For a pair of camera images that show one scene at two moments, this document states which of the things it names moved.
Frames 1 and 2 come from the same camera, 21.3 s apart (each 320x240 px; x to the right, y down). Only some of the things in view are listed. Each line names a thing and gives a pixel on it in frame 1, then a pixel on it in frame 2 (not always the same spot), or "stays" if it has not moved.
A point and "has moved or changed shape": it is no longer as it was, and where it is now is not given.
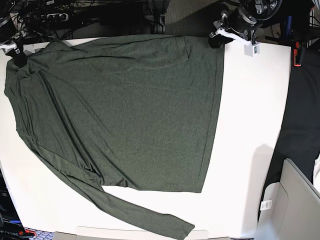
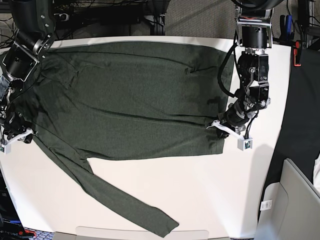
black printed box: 11,226 stays
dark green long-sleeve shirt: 137,111 has moved or changed shape
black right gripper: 235,21 to 234,116
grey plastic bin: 290,209 stays
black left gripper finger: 18,53 to 15,125
